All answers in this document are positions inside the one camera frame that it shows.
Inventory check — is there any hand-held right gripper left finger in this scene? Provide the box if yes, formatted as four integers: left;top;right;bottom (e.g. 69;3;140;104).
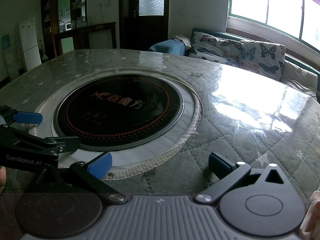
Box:
30;152;127;203

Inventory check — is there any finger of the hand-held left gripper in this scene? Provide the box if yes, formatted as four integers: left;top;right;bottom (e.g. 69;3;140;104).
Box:
0;105;43;126
44;136;81;154

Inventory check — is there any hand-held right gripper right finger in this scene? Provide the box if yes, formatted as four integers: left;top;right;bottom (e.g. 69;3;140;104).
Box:
194;152;292;204

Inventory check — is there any round black induction cooktop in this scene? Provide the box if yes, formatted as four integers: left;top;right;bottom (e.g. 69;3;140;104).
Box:
53;74;185;152

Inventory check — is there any white refrigerator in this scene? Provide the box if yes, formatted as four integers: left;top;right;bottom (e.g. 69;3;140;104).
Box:
19;18;42;72

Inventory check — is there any dark wooden console table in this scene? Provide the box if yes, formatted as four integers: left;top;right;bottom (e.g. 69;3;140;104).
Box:
52;22;117;57

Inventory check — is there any butterfly print seat cushion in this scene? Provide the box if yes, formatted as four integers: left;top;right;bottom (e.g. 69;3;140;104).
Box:
188;47;240;67

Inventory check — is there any large butterfly print cushion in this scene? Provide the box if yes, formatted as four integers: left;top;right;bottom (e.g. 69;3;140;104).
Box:
238;40;286;81

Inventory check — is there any beige cushion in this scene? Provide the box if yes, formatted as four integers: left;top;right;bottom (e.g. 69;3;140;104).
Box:
280;60;318;101

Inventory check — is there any long butterfly print cushion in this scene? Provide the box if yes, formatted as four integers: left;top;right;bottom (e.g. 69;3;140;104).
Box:
191;31;242;55

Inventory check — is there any beige cloth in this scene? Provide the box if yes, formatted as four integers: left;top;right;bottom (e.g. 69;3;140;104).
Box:
172;35;192;49

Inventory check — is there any blue towel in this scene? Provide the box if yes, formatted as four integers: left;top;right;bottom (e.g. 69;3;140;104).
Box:
149;39;187;56

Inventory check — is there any teal sofa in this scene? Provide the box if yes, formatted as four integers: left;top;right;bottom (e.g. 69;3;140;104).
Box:
149;27;320;100

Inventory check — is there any dark door with frosted glass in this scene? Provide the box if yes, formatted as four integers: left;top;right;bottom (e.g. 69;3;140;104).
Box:
119;0;170;52

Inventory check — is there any green framed window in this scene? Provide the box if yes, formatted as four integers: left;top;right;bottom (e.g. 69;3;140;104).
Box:
227;0;320;48

